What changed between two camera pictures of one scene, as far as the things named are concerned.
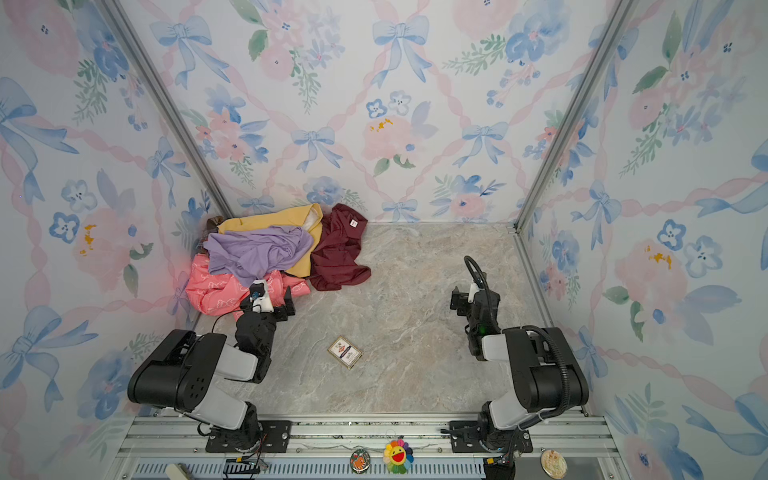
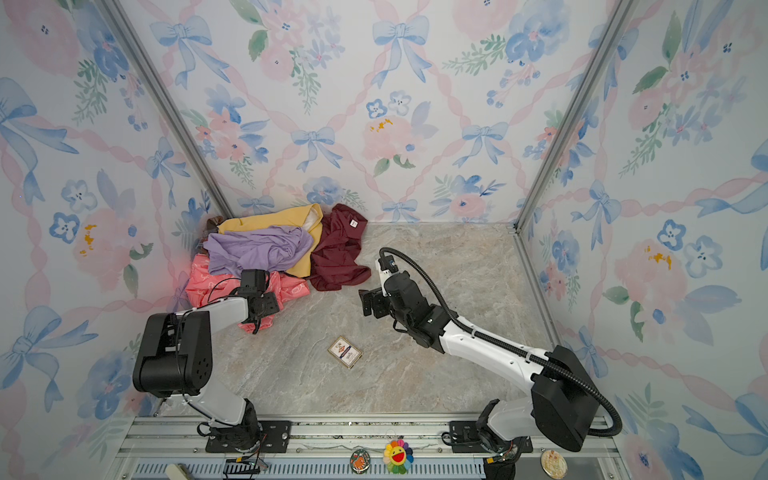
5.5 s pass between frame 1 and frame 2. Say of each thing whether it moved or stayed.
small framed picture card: stayed
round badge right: stayed
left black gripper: moved
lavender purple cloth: stayed
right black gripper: moved
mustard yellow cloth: stayed
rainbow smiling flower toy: stayed
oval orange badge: stayed
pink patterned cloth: moved
